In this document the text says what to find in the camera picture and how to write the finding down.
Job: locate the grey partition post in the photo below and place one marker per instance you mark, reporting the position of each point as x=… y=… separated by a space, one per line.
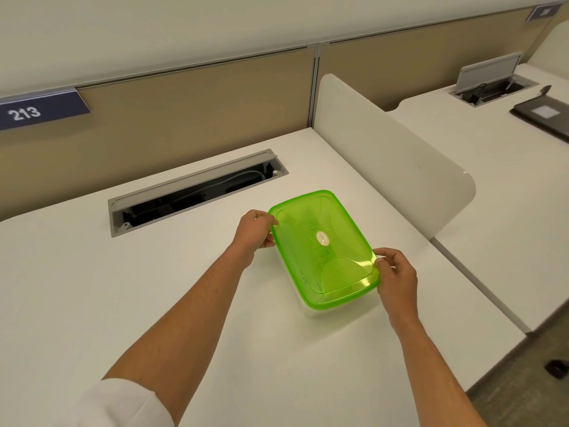
x=316 y=84

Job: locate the beige partition panel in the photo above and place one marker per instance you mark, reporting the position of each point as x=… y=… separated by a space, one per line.
x=413 y=62
x=169 y=124

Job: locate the white sleeve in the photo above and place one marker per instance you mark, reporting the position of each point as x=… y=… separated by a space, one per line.
x=120 y=406

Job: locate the person's left thumb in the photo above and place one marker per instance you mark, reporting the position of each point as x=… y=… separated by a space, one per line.
x=267 y=242

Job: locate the person's right hand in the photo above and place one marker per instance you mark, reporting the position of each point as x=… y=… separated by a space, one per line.
x=400 y=284

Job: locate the person's right thumb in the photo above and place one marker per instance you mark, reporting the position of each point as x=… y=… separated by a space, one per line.
x=384 y=265

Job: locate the white desk divider panel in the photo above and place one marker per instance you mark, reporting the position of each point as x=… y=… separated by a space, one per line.
x=391 y=160
x=553 y=48

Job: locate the person's right forearm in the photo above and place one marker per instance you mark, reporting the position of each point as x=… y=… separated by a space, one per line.
x=438 y=377

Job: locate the black object on floor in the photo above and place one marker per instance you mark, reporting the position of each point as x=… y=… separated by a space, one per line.
x=558 y=369

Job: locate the person's left hand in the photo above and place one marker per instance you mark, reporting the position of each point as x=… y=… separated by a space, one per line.
x=249 y=233

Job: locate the black folder with white label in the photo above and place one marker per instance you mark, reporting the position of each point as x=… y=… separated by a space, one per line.
x=544 y=115

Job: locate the blue desk number sign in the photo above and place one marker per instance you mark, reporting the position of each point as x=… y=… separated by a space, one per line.
x=38 y=110
x=543 y=12

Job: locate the person's left forearm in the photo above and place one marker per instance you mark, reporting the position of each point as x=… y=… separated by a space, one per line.
x=186 y=324

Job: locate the green translucent container lid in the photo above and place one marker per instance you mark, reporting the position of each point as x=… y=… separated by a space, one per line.
x=324 y=248

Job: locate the clear plastic food container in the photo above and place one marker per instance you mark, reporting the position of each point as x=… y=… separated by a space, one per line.
x=338 y=308

